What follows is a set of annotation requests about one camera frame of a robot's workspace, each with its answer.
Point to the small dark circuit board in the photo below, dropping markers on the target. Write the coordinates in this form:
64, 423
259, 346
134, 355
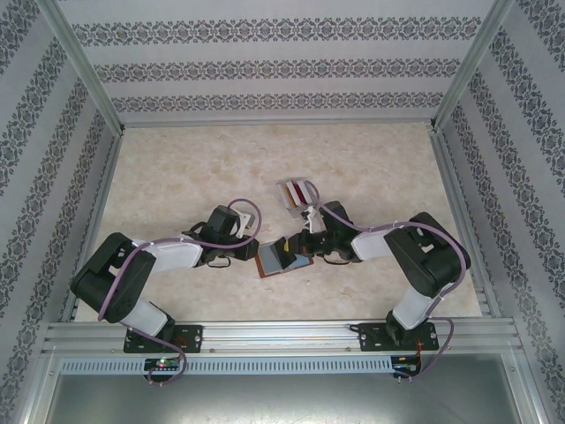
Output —
408, 367

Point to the red credit card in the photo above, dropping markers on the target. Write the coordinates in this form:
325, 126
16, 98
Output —
299, 192

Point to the clear plastic card box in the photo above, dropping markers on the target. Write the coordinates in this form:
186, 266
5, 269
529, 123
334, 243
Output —
300, 211

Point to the gold credit card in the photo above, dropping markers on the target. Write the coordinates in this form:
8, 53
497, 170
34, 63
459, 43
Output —
287, 194

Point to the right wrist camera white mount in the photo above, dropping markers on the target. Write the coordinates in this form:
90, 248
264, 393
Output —
311, 219

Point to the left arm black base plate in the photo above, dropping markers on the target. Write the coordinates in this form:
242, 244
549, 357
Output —
194, 338

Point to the aluminium mounting rail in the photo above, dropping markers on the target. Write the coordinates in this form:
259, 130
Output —
282, 338

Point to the aluminium table edge rail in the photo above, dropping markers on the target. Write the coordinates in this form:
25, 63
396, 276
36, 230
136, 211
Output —
278, 122
107, 176
448, 176

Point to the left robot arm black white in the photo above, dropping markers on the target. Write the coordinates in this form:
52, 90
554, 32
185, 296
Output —
176, 257

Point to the brown tray with blue lid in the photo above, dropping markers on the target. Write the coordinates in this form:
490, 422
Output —
269, 263

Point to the grey metal sheet panel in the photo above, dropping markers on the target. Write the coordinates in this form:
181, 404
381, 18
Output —
282, 402

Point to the circuit board with green light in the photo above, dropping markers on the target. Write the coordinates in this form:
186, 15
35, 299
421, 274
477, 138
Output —
163, 364

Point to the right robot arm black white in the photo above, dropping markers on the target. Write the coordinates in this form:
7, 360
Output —
371, 246

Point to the white credit card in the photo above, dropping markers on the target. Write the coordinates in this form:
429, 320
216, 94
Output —
292, 193

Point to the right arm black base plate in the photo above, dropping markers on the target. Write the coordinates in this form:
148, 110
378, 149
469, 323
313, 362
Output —
368, 338

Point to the left wrist camera grey mount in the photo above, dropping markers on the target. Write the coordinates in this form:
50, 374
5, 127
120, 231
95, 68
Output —
246, 223

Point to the aluminium frame post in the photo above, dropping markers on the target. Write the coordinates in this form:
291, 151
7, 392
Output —
469, 62
82, 62

